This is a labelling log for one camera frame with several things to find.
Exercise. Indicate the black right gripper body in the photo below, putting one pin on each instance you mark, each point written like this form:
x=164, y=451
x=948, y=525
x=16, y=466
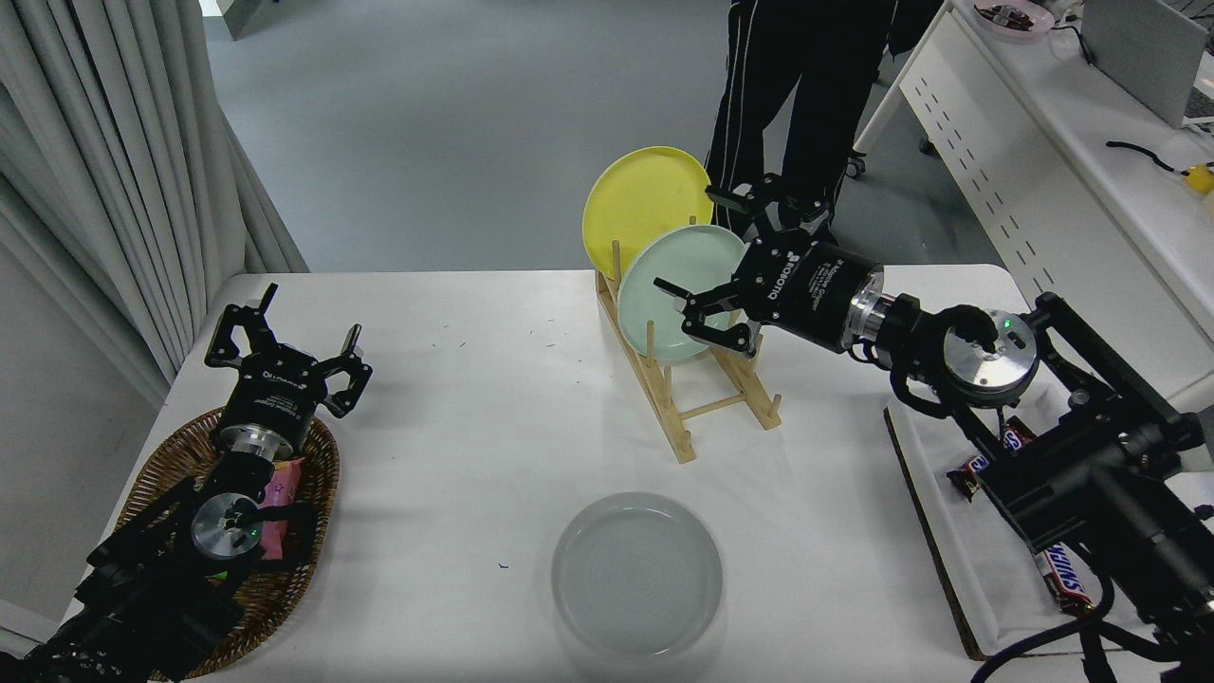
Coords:
x=806, y=285

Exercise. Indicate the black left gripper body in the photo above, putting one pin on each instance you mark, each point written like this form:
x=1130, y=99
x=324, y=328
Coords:
x=275, y=394

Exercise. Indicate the grey plate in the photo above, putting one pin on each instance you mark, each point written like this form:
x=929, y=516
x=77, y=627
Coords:
x=635, y=574

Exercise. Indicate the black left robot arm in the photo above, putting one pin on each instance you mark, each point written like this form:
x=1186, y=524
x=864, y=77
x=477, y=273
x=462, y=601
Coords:
x=152, y=588

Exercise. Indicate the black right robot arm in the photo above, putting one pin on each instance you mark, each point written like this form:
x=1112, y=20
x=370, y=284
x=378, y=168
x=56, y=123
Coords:
x=1091, y=484

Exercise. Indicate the mint green plate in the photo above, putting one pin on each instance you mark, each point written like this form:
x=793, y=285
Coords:
x=664, y=285

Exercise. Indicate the yellow plate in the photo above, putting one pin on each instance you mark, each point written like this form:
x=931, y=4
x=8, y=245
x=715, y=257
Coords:
x=640, y=199

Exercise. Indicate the wooden plate rack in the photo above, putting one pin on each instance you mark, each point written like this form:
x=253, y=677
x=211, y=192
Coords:
x=678, y=436

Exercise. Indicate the pink plate with snacks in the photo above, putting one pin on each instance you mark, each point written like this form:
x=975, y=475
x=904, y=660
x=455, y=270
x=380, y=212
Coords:
x=1013, y=19

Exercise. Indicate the pink snack packet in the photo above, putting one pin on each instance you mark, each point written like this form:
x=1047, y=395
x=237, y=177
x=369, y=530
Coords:
x=282, y=493

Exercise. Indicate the brown wicker basket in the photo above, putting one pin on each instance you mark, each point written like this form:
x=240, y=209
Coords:
x=321, y=493

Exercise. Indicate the person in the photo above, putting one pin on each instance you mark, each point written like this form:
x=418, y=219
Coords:
x=806, y=76

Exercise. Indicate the grey curtain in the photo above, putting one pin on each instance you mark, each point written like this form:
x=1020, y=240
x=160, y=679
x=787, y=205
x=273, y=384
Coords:
x=95, y=171

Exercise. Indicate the Snickers chocolate bar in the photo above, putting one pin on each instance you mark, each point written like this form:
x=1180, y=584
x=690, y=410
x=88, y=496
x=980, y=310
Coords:
x=967, y=474
x=1067, y=581

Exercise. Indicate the white desk with casters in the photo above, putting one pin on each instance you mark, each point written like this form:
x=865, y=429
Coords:
x=1043, y=171

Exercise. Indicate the white rectangular tray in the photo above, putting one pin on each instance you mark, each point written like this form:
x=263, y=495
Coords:
x=953, y=569

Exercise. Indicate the grey laptop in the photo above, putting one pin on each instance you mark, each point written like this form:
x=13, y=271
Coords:
x=1143, y=52

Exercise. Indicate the small yellow object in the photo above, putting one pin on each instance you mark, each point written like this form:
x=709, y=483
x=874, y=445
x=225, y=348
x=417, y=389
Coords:
x=1201, y=178

